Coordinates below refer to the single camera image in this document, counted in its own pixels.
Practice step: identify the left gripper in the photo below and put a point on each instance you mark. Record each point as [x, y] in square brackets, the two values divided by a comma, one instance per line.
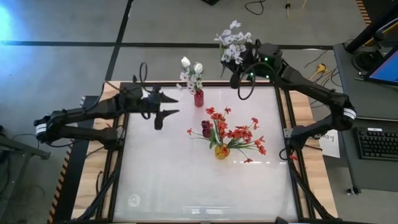
[143, 106]

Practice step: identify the red ribbed glass vase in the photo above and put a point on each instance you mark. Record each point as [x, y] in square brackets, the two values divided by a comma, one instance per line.
[199, 99]

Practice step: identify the white artificial flower bunch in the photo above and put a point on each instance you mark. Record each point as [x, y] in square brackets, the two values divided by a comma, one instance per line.
[190, 83]
[231, 48]

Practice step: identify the black keyboard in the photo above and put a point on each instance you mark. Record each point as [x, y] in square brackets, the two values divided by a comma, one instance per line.
[377, 144]

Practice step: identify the black metal stand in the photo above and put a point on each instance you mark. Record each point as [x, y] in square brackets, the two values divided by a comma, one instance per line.
[21, 148]

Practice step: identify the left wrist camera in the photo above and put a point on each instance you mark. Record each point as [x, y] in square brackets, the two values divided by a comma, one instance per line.
[153, 100]

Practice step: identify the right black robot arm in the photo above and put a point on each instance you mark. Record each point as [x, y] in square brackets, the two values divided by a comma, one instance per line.
[311, 90]

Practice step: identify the laptop with blue screen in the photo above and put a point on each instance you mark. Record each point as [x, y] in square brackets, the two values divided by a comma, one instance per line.
[387, 70]

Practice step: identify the yellow glass vase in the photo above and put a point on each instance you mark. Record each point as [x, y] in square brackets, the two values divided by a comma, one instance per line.
[221, 153]

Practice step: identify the black diagonal pole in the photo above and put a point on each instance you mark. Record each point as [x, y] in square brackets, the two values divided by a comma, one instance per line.
[370, 31]

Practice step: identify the black module of gripper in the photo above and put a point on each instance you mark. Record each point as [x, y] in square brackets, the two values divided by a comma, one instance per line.
[234, 82]
[158, 124]

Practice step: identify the black plate with hazard stripes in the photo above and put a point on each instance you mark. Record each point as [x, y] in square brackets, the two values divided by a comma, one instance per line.
[70, 174]

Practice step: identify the white paper note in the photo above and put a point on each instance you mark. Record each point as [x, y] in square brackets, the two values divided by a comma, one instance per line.
[331, 146]

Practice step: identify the black module of left gripper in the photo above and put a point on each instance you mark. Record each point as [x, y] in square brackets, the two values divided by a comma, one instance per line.
[158, 124]

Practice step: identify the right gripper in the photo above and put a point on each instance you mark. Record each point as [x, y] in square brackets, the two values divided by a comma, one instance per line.
[248, 63]

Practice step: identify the wooden table base board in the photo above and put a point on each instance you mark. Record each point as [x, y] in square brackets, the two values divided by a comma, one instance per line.
[90, 174]

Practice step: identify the black side desk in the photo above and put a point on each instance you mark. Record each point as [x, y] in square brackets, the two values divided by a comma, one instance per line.
[367, 174]

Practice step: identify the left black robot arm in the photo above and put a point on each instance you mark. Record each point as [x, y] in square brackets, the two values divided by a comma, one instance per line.
[77, 112]

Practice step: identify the dark red artificial tulip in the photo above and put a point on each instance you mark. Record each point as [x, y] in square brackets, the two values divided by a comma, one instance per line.
[206, 133]
[206, 125]

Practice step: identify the black module of right gripper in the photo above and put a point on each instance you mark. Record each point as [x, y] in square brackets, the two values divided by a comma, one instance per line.
[234, 82]

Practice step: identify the white artificial tulip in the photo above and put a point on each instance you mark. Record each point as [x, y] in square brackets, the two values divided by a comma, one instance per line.
[198, 67]
[185, 61]

